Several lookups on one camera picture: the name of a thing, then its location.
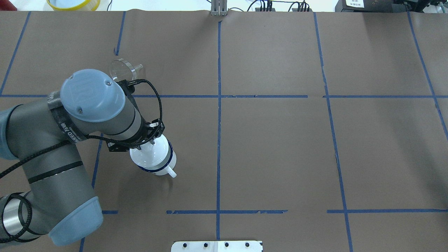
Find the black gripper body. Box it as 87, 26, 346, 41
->
139, 119, 165, 145

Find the white ceramic lid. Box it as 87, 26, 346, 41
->
130, 135, 170, 170

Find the white enamel mug blue rim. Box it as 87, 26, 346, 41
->
130, 134, 177, 178

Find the clear plastic funnel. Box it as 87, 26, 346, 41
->
109, 58, 144, 82

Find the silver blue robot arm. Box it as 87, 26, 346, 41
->
1, 69, 164, 247

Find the yellow tape roll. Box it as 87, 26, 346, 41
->
46, 0, 101, 11

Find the black computer box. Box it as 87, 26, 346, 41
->
334, 0, 408, 13

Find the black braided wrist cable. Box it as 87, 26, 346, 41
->
0, 79, 164, 243

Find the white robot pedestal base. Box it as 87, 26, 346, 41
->
171, 240, 264, 252

